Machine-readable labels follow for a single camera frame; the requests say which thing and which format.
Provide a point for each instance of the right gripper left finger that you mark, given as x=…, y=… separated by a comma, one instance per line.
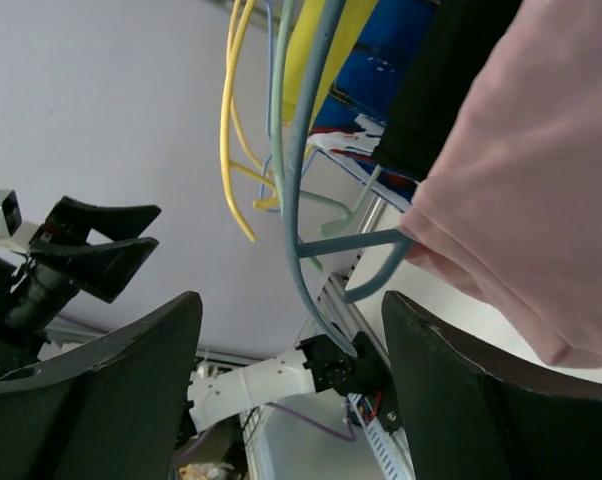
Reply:
x=108, y=409

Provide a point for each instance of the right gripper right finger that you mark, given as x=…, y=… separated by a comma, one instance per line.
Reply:
x=473, y=411

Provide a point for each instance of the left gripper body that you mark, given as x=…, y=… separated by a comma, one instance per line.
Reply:
x=49, y=283

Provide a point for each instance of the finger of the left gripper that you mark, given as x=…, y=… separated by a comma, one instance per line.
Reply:
x=74, y=219
x=102, y=270

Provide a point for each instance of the pink trousers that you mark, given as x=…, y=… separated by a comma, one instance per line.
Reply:
x=511, y=212

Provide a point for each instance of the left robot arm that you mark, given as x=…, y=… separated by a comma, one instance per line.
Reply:
x=22, y=340

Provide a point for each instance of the mint green hanger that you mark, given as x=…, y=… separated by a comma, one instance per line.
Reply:
x=276, y=107

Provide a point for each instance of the pale yellow hanger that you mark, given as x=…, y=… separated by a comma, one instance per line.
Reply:
x=241, y=100

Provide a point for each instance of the blue white patterned trousers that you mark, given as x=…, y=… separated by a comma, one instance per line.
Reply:
x=352, y=118

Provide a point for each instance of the black trousers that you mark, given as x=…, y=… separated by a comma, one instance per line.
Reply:
x=455, y=48

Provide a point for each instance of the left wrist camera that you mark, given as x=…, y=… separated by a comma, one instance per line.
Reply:
x=10, y=214

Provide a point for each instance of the slotted cable duct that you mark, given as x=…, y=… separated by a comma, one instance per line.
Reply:
x=390, y=449

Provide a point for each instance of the light blue wire hanger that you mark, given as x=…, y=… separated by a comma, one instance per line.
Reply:
x=268, y=100

